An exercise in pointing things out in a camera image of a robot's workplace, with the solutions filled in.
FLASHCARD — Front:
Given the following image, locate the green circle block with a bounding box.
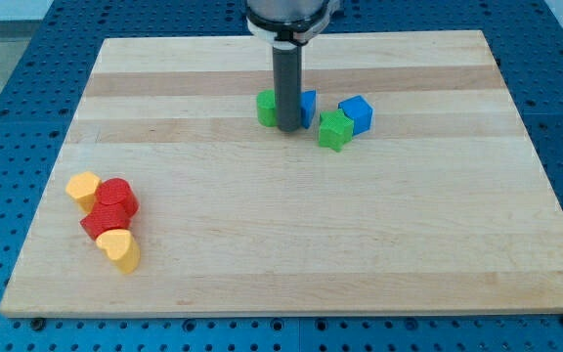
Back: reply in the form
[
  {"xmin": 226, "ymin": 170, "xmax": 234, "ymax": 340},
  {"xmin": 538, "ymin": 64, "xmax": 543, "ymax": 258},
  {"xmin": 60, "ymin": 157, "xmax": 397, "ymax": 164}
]
[{"xmin": 256, "ymin": 89, "xmax": 277, "ymax": 127}]

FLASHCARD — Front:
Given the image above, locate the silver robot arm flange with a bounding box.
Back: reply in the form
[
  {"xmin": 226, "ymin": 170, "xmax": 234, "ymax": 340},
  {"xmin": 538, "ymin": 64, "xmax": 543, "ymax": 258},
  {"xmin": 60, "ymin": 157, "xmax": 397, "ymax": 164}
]
[{"xmin": 245, "ymin": 0, "xmax": 343, "ymax": 50}]

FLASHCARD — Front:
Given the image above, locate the red circle block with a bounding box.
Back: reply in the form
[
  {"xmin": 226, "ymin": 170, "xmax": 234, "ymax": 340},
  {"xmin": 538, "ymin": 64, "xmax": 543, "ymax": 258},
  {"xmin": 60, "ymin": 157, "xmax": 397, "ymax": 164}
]
[{"xmin": 95, "ymin": 178, "xmax": 139, "ymax": 217}]

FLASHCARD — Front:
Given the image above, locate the green star block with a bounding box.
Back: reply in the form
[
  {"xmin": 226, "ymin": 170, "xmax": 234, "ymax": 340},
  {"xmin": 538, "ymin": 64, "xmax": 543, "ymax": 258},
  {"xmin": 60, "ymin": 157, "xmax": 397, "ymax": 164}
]
[{"xmin": 318, "ymin": 110, "xmax": 355, "ymax": 153}]

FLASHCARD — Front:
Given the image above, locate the blue block behind rod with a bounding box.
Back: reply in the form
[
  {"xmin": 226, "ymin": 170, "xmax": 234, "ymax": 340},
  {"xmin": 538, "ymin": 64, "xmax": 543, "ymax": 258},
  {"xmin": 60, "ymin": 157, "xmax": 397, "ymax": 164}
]
[{"xmin": 300, "ymin": 90, "xmax": 317, "ymax": 129}]

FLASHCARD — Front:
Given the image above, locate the blue cube block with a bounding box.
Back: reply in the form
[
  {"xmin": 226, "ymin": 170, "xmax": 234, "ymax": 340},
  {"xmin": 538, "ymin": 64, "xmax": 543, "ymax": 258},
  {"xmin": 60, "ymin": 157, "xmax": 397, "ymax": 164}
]
[{"xmin": 338, "ymin": 95, "xmax": 373, "ymax": 136}]

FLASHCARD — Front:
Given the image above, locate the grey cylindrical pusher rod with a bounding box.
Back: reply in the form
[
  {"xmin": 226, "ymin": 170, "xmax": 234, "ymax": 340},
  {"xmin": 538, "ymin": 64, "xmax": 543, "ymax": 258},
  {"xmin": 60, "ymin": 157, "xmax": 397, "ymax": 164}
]
[{"xmin": 272, "ymin": 47, "xmax": 302, "ymax": 132}]

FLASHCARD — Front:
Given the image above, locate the yellow heart block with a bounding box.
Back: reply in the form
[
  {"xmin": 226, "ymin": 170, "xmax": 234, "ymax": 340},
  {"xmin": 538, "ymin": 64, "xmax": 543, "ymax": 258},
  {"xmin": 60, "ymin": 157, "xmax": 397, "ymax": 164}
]
[{"xmin": 96, "ymin": 229, "xmax": 141, "ymax": 274}]

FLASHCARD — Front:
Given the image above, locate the red star block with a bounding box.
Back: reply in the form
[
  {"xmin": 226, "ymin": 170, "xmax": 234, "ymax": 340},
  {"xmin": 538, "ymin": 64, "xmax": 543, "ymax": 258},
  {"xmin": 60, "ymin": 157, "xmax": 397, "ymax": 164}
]
[{"xmin": 80, "ymin": 203, "xmax": 131, "ymax": 241}]

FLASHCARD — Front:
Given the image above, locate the yellow hexagon block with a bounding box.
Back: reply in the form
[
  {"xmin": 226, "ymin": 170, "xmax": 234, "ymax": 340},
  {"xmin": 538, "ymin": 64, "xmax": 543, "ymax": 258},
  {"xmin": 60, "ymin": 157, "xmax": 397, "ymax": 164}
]
[{"xmin": 65, "ymin": 171, "xmax": 102, "ymax": 214}]

